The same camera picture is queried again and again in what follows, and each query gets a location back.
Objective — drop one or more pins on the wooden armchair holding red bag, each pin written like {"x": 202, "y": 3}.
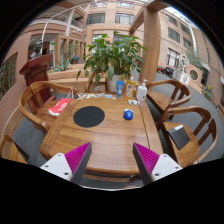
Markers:
{"x": 33, "y": 86}

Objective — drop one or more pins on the large green plant, white pot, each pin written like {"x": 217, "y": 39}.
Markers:
{"x": 113, "y": 56}

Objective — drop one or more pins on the blue and white computer mouse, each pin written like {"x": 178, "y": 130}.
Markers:
{"x": 128, "y": 114}

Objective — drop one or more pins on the yellow detergent bottle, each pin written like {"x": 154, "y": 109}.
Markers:
{"x": 130, "y": 88}

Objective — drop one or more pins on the empty wooden armchair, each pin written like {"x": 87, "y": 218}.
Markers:
{"x": 160, "y": 100}

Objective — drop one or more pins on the small white wipes packet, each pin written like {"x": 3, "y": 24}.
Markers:
{"x": 132, "y": 101}

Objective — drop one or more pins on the white pump bottle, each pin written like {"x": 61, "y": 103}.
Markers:
{"x": 141, "y": 92}

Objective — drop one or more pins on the wooden chair beside plant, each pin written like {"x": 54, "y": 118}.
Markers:
{"x": 89, "y": 85}

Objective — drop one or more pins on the black round mouse pad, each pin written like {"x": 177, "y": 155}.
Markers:
{"x": 89, "y": 116}

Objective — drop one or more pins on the small potted flowering plant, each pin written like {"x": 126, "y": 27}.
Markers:
{"x": 208, "y": 90}

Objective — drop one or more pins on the dark bust statue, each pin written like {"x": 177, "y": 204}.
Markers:
{"x": 35, "y": 49}

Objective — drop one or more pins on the blue square sticker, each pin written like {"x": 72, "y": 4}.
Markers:
{"x": 108, "y": 96}

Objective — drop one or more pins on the white air conditioner unit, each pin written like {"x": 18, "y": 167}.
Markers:
{"x": 181, "y": 77}

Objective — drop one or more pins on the blue squeeze tube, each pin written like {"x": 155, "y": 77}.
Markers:
{"x": 120, "y": 88}

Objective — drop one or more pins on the wooden armchair holding black notebook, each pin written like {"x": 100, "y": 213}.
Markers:
{"x": 186, "y": 153}

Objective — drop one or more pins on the black car key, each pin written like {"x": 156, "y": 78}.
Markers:
{"x": 76, "y": 96}

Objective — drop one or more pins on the dark red wooden podium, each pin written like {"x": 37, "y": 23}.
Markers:
{"x": 35, "y": 71}

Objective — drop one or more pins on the black notebook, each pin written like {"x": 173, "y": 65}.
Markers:
{"x": 180, "y": 136}

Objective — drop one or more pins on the spiky green agave plant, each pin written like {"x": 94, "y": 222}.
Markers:
{"x": 61, "y": 65}

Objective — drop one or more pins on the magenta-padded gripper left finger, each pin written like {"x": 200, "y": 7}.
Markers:
{"x": 57, "y": 165}

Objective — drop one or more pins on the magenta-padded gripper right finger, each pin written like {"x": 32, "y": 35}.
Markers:
{"x": 165, "y": 165}

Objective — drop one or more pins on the wooden chair with slatted back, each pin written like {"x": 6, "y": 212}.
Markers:
{"x": 13, "y": 153}

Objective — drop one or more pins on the red paper bag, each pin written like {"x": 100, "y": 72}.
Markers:
{"x": 59, "y": 106}

